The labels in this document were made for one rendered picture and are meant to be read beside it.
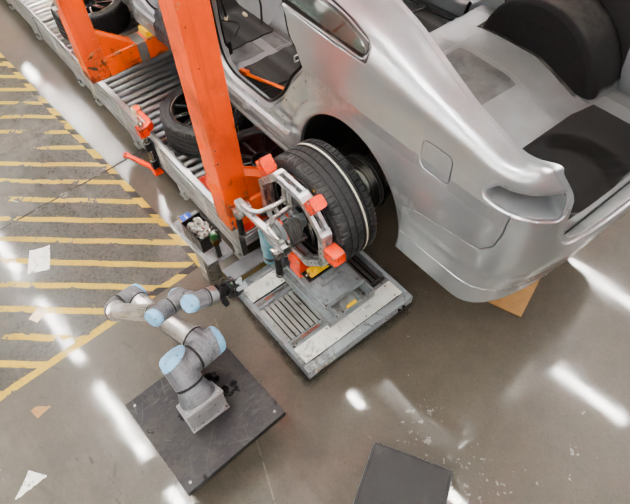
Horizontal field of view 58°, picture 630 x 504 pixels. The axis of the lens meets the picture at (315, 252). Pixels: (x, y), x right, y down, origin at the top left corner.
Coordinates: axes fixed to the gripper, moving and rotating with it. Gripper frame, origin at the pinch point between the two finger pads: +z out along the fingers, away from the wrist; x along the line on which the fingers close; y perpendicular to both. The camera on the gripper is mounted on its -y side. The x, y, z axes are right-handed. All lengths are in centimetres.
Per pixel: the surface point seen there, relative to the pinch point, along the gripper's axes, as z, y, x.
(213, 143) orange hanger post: 2, 57, 46
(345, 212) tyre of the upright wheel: 29, 53, -24
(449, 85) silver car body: 28, 129, -50
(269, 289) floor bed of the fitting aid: 52, -43, 25
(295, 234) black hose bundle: 9.0, 39.6, -14.4
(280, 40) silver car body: 131, 73, 142
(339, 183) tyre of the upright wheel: 30, 64, -14
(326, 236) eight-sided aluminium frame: 22, 41, -23
